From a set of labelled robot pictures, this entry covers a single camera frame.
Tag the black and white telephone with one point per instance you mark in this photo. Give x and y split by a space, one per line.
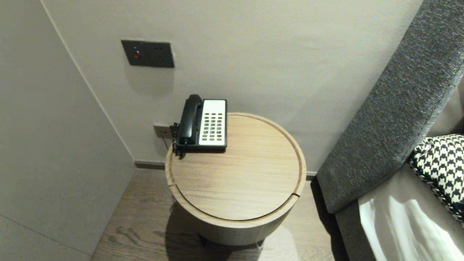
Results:
213 123

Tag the round wooden side table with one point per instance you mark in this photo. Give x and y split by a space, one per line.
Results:
235 166

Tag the black telephone handset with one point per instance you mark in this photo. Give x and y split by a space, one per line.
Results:
189 119

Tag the grey fabric headboard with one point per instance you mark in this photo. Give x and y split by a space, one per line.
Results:
391 116

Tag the white bed sheet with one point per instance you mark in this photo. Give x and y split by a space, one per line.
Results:
409 224

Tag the black-white houndstooth pillow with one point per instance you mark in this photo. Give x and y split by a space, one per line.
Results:
442 170

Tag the metal wall socket plate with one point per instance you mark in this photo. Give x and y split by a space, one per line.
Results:
161 131

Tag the brown wall baseboard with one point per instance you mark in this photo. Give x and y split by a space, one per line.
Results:
150 165

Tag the dark wall switch panel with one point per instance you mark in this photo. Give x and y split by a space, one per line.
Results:
148 53

